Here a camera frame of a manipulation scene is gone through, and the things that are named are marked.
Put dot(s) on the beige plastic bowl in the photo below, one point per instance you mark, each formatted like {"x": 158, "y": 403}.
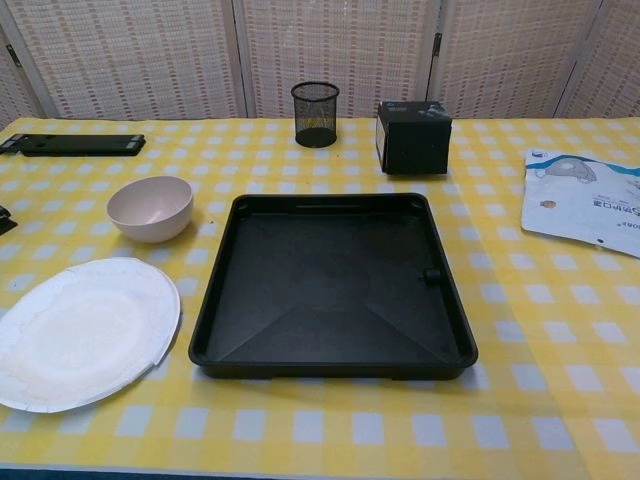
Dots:
{"x": 150, "y": 210}

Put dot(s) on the white paper plate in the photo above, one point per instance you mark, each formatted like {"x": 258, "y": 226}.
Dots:
{"x": 85, "y": 340}

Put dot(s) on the black square plastic tray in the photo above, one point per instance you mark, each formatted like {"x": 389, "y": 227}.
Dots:
{"x": 330, "y": 300}

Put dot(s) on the black mesh pen holder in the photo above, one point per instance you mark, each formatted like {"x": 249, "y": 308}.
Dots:
{"x": 315, "y": 122}

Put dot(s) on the black cardboard box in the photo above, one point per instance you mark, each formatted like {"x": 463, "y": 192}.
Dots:
{"x": 417, "y": 147}

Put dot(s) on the yellow white checked tablecloth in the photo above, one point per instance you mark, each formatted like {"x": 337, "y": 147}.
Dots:
{"x": 540, "y": 350}

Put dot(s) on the woven folding screen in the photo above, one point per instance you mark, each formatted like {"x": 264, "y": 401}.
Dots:
{"x": 150, "y": 55}

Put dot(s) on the white blue mask package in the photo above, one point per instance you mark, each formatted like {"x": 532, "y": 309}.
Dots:
{"x": 575, "y": 205}

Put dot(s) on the black flat folding stand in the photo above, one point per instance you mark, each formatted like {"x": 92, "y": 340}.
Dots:
{"x": 75, "y": 145}

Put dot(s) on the black stapler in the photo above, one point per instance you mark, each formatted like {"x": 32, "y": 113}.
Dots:
{"x": 6, "y": 222}

